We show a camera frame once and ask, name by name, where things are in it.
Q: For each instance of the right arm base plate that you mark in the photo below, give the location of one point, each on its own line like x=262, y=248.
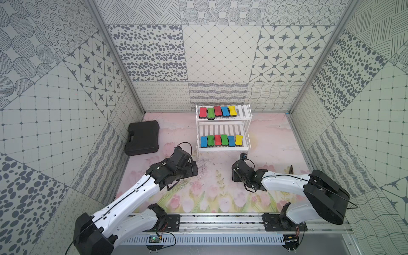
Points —
x=275, y=223

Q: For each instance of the shelf blue eraser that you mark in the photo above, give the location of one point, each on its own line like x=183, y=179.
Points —
x=225, y=112
x=203, y=142
x=231, y=141

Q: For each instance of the shelf red eraser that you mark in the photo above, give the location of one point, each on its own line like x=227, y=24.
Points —
x=218, y=111
x=218, y=140
x=202, y=112

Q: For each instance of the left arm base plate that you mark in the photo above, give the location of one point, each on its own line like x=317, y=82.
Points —
x=168, y=223

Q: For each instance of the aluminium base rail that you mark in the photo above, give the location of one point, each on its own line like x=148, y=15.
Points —
x=220, y=223

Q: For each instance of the white perforated cable duct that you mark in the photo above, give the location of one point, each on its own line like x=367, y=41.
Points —
x=211, y=239

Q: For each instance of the lower shelf green eraser outer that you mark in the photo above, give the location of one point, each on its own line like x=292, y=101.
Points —
x=210, y=140

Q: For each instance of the right black controller box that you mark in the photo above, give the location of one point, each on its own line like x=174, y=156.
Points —
x=291, y=242

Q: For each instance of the white wooden slatted shelf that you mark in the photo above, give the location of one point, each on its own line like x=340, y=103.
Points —
x=225, y=126

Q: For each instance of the left green circuit board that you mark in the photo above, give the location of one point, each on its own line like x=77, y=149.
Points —
x=154, y=243

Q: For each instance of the shelf yellow eraser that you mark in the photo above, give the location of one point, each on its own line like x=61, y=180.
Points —
x=232, y=111
x=239, y=140

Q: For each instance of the shelf green eraser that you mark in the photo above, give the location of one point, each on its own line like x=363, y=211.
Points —
x=211, y=113
x=210, y=140
x=224, y=140

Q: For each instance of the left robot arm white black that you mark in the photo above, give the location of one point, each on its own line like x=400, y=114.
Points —
x=103, y=231

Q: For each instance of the black plastic tool case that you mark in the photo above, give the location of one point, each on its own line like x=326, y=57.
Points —
x=142, y=138

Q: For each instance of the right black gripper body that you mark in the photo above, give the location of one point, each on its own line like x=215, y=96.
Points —
x=236, y=179

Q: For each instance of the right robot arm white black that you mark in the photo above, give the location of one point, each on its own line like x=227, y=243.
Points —
x=322, y=196

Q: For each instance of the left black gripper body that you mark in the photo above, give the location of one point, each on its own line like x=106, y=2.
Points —
x=191, y=167

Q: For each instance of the top shelf green eraser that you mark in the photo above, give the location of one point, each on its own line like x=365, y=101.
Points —
x=211, y=113

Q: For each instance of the lower shelf green eraser inner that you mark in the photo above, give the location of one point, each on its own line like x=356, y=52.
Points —
x=224, y=140

